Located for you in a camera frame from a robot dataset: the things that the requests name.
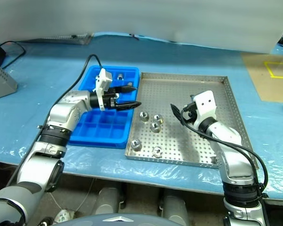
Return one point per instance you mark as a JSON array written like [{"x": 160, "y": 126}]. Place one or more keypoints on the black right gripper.
[{"x": 191, "y": 110}]

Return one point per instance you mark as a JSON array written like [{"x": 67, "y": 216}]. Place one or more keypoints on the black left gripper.
[{"x": 109, "y": 101}]

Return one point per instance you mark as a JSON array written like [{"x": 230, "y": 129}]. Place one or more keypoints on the metal nut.
[
  {"x": 155, "y": 126},
  {"x": 157, "y": 117},
  {"x": 135, "y": 144}
]

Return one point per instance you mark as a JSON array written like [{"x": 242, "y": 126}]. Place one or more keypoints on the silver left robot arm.
[{"x": 61, "y": 113}]

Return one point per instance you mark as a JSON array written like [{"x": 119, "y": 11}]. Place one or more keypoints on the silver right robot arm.
[{"x": 226, "y": 136}]

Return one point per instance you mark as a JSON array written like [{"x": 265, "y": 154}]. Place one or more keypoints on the blue compartment tray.
[{"x": 103, "y": 127}]

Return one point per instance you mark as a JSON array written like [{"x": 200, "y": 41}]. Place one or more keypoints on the grey metal block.
[{"x": 2, "y": 84}]

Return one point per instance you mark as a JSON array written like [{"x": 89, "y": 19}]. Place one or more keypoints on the perforated metal tray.
[{"x": 179, "y": 99}]

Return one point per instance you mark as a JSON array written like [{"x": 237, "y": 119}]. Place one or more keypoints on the small black clip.
[{"x": 134, "y": 36}]

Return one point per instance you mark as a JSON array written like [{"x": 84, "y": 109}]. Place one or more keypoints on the flat perforated metal plate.
[{"x": 82, "y": 40}]

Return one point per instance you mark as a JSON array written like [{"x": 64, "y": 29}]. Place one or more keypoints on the blue plastic table cover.
[{"x": 49, "y": 70}]

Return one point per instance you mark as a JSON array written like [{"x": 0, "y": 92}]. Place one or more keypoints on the brown cardboard mat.
[{"x": 261, "y": 87}]

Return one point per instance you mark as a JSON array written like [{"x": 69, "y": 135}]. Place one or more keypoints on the grey rounded block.
[
  {"x": 109, "y": 200},
  {"x": 175, "y": 207}
]

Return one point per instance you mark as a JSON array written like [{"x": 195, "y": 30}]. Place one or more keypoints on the dark grey rounded housing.
[{"x": 85, "y": 221}]

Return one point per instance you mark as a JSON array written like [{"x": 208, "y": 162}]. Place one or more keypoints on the black power adapter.
[{"x": 1, "y": 55}]

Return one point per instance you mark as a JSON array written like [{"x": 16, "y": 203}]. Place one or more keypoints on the white plug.
[{"x": 63, "y": 215}]

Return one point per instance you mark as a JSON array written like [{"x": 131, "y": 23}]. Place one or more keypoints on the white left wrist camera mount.
[{"x": 105, "y": 78}]

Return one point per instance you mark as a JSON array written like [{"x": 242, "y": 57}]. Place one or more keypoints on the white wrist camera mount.
[
  {"x": 206, "y": 103},
  {"x": 105, "y": 78}
]

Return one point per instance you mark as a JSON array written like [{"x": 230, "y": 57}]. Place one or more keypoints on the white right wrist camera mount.
[{"x": 206, "y": 103}]

